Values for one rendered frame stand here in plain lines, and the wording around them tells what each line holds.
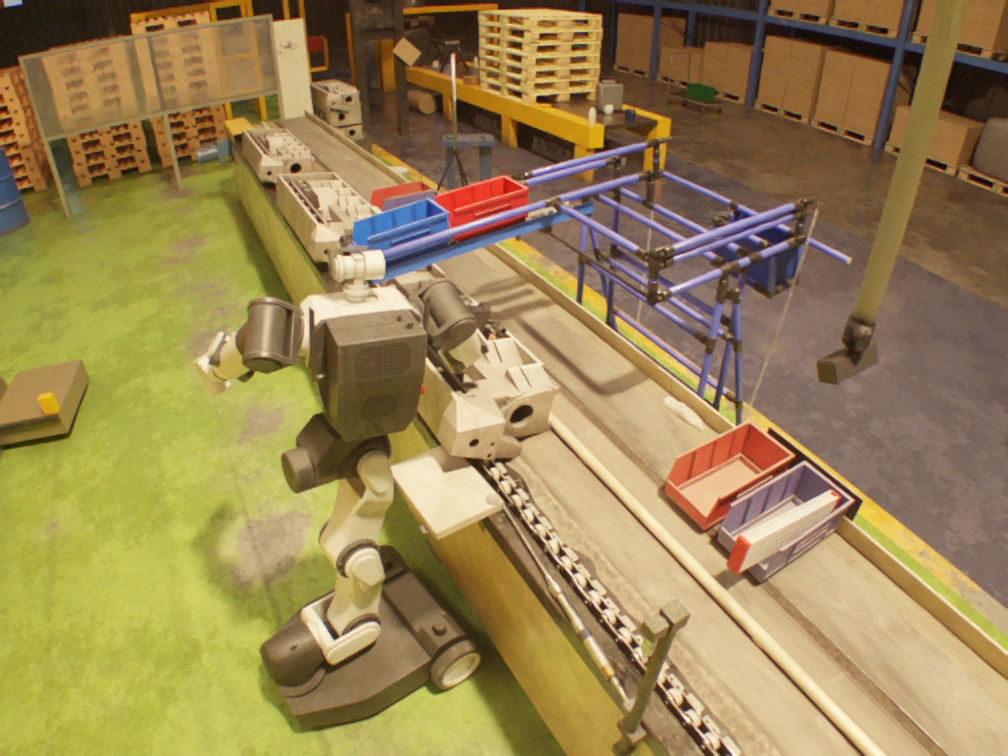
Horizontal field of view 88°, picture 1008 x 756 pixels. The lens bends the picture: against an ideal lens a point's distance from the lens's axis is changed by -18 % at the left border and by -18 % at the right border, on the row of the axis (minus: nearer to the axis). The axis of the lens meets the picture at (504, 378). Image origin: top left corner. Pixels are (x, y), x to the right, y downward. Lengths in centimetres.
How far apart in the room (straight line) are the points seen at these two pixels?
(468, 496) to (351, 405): 52
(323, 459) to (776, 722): 123
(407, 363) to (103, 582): 203
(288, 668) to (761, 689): 137
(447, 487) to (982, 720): 151
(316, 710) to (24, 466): 237
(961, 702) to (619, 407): 135
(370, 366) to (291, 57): 648
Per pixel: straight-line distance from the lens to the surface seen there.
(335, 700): 217
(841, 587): 184
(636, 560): 172
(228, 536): 294
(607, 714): 163
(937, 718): 175
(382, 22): 839
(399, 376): 138
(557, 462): 194
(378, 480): 168
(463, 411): 176
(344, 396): 137
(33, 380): 425
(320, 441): 159
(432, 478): 183
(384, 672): 219
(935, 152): 1042
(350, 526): 179
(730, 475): 201
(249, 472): 320
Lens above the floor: 209
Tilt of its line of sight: 36 degrees down
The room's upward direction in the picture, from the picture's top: straight up
